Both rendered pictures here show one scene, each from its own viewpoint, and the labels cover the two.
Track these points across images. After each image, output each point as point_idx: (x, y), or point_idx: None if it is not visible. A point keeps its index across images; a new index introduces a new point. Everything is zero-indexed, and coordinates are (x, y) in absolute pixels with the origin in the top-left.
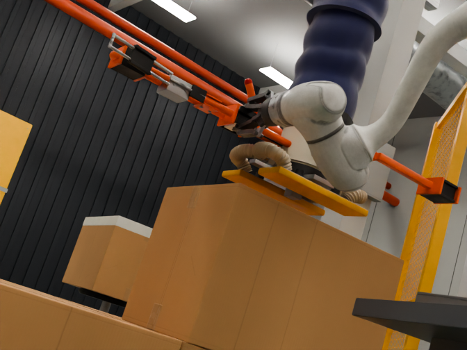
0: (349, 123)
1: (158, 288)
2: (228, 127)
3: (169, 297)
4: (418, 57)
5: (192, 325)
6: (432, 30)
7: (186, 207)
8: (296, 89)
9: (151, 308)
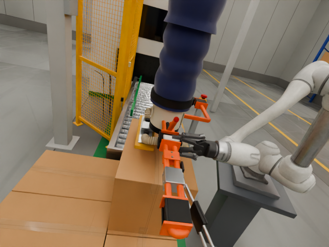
0: None
1: (139, 222)
2: None
3: (153, 225)
4: (274, 117)
5: None
6: (286, 107)
7: (148, 192)
8: (244, 158)
9: (137, 228)
